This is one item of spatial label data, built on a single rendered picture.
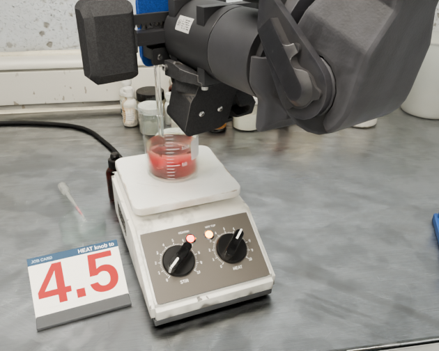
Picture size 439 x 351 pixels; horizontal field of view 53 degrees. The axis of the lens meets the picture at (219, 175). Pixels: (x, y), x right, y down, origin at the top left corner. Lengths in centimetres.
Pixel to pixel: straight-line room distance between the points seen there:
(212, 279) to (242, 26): 25
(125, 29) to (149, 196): 19
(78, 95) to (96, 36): 60
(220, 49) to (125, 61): 8
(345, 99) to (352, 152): 55
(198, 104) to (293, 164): 37
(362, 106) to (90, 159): 56
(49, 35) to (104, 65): 61
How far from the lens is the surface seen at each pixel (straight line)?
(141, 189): 48
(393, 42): 25
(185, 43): 35
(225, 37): 31
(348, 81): 24
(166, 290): 43
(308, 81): 24
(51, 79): 94
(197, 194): 47
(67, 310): 48
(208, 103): 38
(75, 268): 49
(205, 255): 45
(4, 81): 96
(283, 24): 25
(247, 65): 29
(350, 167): 74
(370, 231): 60
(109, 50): 35
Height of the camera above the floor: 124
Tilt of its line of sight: 30 degrees down
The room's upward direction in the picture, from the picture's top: 1 degrees clockwise
